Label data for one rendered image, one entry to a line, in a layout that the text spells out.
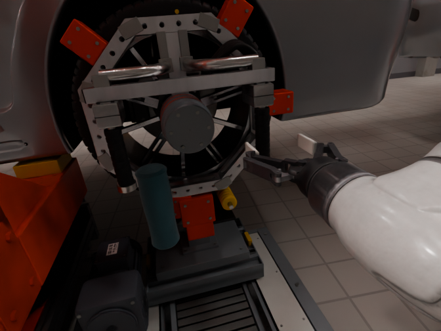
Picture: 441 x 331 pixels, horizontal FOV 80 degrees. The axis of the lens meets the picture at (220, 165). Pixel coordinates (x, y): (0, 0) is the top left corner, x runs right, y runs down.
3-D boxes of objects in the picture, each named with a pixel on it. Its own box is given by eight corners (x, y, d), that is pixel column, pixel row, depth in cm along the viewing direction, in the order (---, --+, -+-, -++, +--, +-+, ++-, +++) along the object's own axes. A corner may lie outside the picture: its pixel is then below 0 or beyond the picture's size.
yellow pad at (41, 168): (72, 158, 105) (68, 146, 103) (62, 173, 92) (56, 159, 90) (34, 164, 102) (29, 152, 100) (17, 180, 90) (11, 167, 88)
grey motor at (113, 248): (157, 273, 125) (141, 212, 111) (159, 368, 88) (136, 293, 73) (117, 283, 122) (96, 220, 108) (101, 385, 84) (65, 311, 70)
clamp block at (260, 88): (260, 99, 69) (259, 78, 67) (274, 105, 61) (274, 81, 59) (241, 101, 68) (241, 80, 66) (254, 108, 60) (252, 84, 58)
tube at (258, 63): (240, 66, 78) (238, 25, 73) (265, 69, 61) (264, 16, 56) (181, 72, 75) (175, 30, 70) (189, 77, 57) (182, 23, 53)
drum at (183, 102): (205, 131, 89) (200, 88, 84) (220, 152, 70) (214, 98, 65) (163, 136, 87) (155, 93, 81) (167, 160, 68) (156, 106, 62)
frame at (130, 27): (262, 173, 101) (258, 10, 79) (269, 180, 95) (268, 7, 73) (115, 201, 91) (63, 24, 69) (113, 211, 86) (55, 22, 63)
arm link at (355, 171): (380, 226, 38) (352, 205, 43) (392, 169, 34) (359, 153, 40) (324, 240, 36) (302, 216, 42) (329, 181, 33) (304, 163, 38)
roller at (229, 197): (220, 177, 122) (220, 166, 120) (239, 212, 96) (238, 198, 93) (209, 180, 121) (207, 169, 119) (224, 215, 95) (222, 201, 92)
